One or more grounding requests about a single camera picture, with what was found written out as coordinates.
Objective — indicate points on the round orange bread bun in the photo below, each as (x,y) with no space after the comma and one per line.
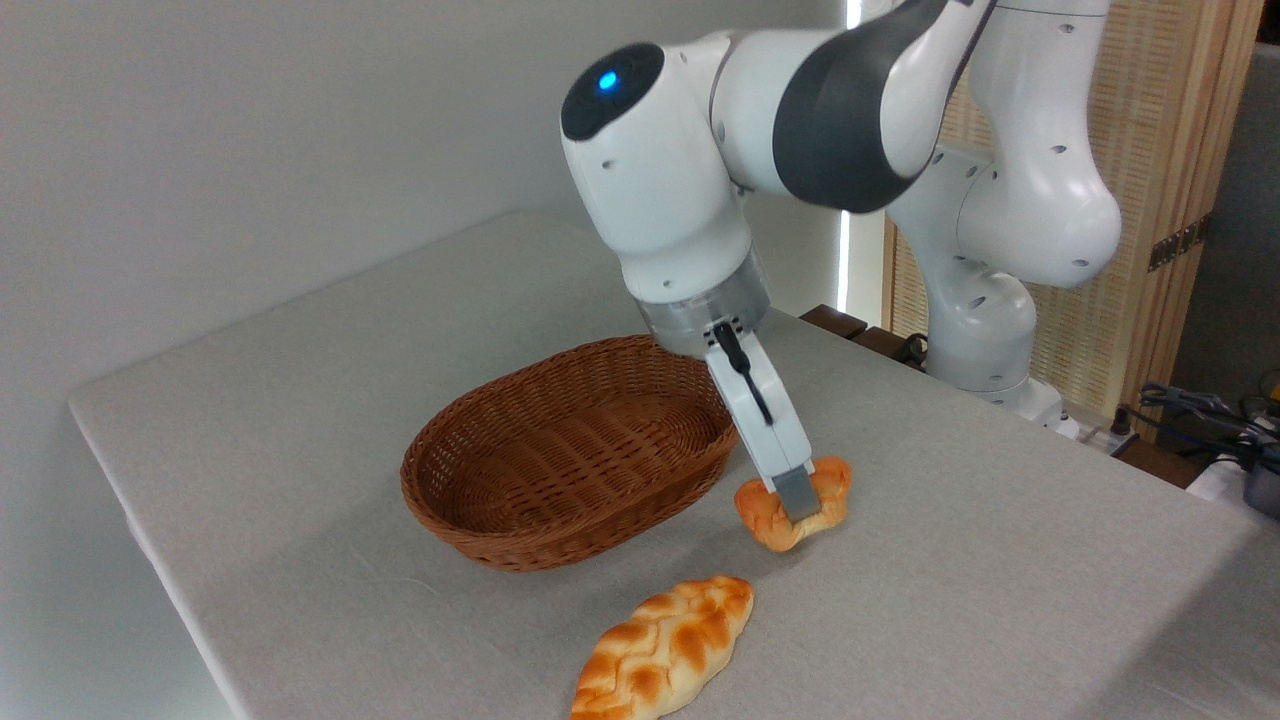
(765,518)

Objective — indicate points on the dark wooden furniture edge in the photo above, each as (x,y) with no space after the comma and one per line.
(850,325)

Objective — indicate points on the braided golden bread loaf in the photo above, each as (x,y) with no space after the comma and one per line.
(665,645)

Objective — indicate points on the brown wicker oval basket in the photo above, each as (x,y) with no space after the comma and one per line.
(540,480)

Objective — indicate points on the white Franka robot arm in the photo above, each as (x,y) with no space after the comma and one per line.
(680,200)

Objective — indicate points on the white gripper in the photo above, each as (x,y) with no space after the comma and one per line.
(775,430)

